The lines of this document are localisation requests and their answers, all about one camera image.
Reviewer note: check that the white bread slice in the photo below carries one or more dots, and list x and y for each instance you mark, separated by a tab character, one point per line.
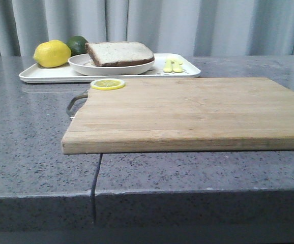
119	54

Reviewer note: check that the white round plate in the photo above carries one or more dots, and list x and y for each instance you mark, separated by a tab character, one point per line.
76	63

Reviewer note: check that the bottom bread slice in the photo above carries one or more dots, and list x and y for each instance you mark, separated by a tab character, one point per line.
89	63

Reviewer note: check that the white rectangular tray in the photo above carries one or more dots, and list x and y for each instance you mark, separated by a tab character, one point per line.
36	74

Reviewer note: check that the wooden cutting board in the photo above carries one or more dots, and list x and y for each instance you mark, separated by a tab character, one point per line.
184	114

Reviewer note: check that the lemon slice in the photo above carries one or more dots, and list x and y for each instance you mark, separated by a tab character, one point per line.
107	84

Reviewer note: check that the yellow plastic knife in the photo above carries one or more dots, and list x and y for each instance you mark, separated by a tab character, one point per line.
176	65

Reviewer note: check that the green lime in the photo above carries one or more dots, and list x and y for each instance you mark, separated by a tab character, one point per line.
77	45

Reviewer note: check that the yellow lemon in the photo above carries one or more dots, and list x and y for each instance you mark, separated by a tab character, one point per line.
52	54

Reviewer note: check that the grey curtain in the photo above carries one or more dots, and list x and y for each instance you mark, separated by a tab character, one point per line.
190	28

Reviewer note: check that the metal cutting board handle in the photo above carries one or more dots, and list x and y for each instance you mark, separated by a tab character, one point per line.
69	111

